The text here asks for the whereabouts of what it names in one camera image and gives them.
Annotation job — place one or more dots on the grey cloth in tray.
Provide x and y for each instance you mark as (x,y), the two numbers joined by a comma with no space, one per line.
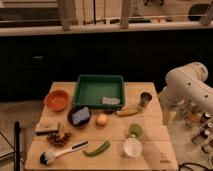
(110,101)

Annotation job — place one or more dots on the wooden block with black handle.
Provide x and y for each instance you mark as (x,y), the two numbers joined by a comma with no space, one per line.
(46,128)

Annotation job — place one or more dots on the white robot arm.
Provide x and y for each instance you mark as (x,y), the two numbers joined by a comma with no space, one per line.
(185,83)

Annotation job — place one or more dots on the black stand left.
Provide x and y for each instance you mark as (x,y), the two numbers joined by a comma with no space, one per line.
(17,146)

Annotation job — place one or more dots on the green plastic tray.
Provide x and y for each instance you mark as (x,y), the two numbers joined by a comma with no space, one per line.
(91,89)

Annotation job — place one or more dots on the green chili pepper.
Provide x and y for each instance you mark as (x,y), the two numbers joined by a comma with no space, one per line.
(98,151)

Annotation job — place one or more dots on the metal cup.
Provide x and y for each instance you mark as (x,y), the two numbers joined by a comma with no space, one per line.
(145,98)

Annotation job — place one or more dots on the green round lid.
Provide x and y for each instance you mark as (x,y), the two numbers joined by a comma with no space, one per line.
(135,130)

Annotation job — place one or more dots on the white dish brush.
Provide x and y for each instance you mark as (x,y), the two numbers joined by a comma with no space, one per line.
(47,157)

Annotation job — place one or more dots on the blue sponge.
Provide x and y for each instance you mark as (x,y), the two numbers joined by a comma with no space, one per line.
(80,115)

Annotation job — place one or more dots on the white paper cup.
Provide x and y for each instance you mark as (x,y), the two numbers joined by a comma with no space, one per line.
(132,147)

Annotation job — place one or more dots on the dark bowl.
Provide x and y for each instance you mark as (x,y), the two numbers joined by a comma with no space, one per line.
(69,117)

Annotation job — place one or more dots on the orange bowl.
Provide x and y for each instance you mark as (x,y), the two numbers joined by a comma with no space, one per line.
(56,100)

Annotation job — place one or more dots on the spice jars rack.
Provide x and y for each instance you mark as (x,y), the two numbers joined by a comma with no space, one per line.
(194,120)

